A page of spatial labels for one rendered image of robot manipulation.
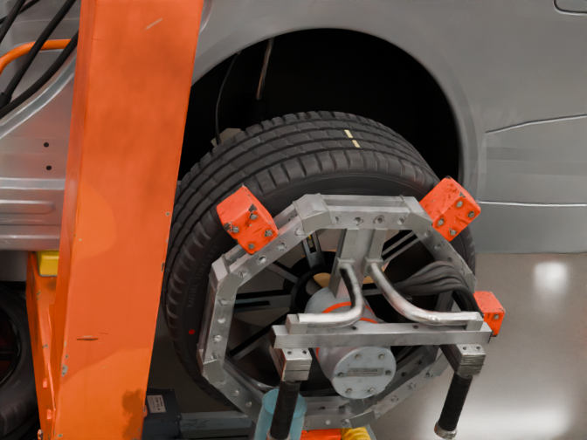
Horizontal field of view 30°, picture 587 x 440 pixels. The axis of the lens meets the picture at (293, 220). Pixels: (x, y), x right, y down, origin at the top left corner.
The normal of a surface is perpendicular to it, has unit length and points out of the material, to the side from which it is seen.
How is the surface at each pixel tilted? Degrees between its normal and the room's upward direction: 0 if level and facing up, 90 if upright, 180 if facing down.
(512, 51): 90
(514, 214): 90
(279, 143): 24
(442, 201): 55
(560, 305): 0
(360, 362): 90
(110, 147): 90
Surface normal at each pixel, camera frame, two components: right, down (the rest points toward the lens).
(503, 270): 0.18, -0.85
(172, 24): 0.26, 0.52
